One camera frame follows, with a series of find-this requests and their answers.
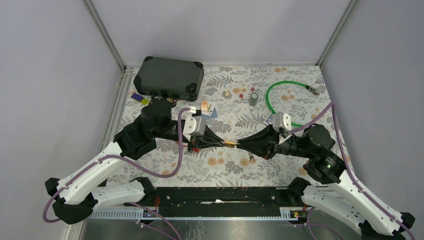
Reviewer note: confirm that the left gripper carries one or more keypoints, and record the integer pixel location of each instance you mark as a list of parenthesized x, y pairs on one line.
[(194, 140)]

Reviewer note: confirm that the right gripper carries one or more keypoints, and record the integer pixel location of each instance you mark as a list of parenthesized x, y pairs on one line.
[(264, 143)]

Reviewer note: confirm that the red cable lock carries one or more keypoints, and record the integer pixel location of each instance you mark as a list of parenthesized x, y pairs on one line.
[(191, 147)]

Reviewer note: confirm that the brass padlock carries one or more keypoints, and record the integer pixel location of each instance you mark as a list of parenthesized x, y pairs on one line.
[(230, 144)]

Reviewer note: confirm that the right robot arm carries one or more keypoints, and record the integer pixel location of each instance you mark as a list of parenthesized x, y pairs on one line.
[(359, 208)]

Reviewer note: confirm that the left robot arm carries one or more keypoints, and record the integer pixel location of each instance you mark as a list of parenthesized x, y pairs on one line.
[(75, 197)]

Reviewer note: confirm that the blue-backed playing card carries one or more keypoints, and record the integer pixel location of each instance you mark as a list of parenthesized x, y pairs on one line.
[(211, 115)]

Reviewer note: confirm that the nine of spades card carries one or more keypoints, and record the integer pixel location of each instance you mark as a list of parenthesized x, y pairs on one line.
[(213, 107)]

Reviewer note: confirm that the grey patterned cylinder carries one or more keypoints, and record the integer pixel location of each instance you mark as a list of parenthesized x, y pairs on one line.
[(253, 99)]

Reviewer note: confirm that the yellow-green toy brick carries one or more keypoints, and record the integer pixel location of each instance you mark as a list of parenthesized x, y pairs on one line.
[(144, 101)]

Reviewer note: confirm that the dark green carrying case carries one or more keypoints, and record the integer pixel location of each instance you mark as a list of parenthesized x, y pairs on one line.
[(169, 78)]

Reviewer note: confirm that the blue toy brick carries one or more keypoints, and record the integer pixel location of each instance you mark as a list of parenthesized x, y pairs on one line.
[(137, 97)]

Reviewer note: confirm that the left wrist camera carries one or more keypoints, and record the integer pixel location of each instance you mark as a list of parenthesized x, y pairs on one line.
[(194, 126)]

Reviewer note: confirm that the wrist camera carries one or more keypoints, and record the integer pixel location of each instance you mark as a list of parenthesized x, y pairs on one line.
[(194, 126), (281, 122)]

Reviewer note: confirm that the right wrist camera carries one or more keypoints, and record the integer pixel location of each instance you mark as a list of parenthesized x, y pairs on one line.
[(281, 122)]

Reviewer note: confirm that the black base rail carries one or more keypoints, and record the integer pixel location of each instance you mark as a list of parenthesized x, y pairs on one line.
[(217, 202)]

